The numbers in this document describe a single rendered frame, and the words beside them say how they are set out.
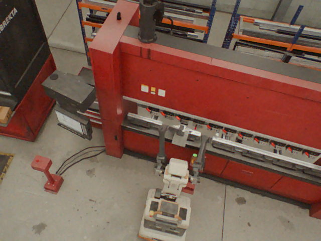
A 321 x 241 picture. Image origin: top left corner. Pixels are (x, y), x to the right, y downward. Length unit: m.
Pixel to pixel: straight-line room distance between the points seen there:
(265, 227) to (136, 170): 2.08
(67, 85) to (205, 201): 2.71
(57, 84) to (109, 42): 0.70
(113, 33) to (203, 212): 2.87
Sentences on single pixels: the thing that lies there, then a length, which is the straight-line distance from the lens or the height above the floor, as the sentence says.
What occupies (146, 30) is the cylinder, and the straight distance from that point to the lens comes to 3.01.
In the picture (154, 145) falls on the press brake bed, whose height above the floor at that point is 0.57.
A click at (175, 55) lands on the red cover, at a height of 2.29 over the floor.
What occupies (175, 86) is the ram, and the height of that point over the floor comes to 1.84.
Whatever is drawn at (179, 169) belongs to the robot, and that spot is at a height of 1.35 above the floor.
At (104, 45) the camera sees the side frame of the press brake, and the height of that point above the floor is 2.30.
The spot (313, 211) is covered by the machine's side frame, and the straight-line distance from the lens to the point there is 5.11.
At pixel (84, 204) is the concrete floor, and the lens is 4.62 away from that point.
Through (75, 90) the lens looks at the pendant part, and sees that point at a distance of 3.16.
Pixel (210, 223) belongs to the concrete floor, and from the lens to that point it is 4.61.
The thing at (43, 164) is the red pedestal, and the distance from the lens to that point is 4.09.
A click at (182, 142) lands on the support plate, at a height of 1.00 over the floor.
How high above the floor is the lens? 4.33
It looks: 56 degrees down
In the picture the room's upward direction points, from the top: 6 degrees clockwise
